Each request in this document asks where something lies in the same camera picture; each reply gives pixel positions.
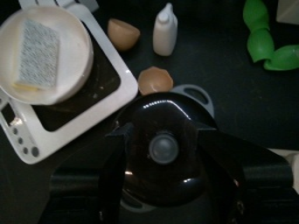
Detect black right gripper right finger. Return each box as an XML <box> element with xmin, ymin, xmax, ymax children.
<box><xmin>194</xmin><ymin>122</ymin><xmax>248</xmax><ymax>224</ymax></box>

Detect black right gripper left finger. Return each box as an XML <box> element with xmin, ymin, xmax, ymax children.
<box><xmin>96</xmin><ymin>122</ymin><xmax>134</xmax><ymax>224</ymax></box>

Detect white pan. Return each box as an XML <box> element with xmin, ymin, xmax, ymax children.
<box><xmin>0</xmin><ymin>4</ymin><xmax>94</xmax><ymax>106</ymax></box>

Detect white toy stove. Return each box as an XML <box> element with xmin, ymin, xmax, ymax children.
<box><xmin>0</xmin><ymin>0</ymin><xmax>140</xmax><ymax>165</ymax></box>

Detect tan eggshell half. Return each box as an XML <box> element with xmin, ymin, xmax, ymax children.
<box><xmin>106</xmin><ymin>17</ymin><xmax>141</xmax><ymax>53</ymax></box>
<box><xmin>136</xmin><ymin>66</ymin><xmax>174</xmax><ymax>96</ymax></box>

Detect white and yellow sponge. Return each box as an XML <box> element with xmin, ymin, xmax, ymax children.
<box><xmin>10</xmin><ymin>18</ymin><xmax>61</xmax><ymax>91</ymax></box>

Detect green toy pea pod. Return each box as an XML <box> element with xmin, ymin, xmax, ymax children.
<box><xmin>241</xmin><ymin>0</ymin><xmax>299</xmax><ymax>72</ymax></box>

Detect white squeeze bottle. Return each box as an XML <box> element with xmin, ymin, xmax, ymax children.
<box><xmin>152</xmin><ymin>2</ymin><xmax>178</xmax><ymax>57</ymax></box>

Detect white box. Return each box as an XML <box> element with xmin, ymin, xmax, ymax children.
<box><xmin>274</xmin><ymin>0</ymin><xmax>299</xmax><ymax>25</ymax></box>

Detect black pot with grey handles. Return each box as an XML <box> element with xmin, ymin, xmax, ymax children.
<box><xmin>112</xmin><ymin>84</ymin><xmax>216</xmax><ymax>214</ymax></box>

